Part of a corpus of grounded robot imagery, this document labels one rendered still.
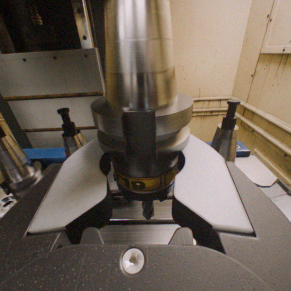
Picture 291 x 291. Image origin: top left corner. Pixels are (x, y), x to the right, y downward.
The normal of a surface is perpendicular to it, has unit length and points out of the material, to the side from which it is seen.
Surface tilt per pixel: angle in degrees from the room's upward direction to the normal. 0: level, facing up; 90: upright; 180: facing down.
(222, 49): 90
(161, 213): 0
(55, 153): 0
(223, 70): 90
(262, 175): 0
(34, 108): 89
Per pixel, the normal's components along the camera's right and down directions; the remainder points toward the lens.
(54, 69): -0.01, 0.51
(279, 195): -0.48, -0.76
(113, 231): -0.06, -0.86
